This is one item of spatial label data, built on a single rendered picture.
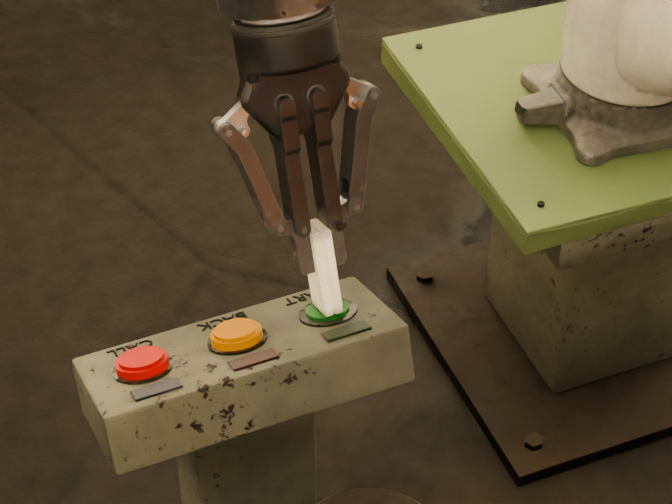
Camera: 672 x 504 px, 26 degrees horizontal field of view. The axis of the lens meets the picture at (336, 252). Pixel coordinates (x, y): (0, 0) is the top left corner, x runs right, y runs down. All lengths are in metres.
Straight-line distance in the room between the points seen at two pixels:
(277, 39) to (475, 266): 1.06
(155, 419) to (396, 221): 1.11
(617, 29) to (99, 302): 0.83
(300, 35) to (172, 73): 1.42
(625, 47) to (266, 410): 0.68
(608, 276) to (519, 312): 0.18
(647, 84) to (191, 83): 1.00
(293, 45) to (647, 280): 0.88
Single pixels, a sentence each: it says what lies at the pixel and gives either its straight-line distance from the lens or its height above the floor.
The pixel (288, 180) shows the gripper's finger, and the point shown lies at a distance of 1.07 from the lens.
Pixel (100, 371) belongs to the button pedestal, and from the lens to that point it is 1.11.
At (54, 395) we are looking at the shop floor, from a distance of 1.92.
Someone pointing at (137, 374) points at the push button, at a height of 0.61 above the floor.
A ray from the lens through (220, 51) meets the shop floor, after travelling 2.47.
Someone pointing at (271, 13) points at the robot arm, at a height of 0.85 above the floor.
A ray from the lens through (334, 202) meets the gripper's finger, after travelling 1.09.
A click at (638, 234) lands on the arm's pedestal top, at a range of 1.64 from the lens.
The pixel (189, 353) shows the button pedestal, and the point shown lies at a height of 0.60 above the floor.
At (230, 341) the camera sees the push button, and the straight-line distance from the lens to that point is 1.10.
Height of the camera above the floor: 1.40
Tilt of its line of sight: 42 degrees down
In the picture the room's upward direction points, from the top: straight up
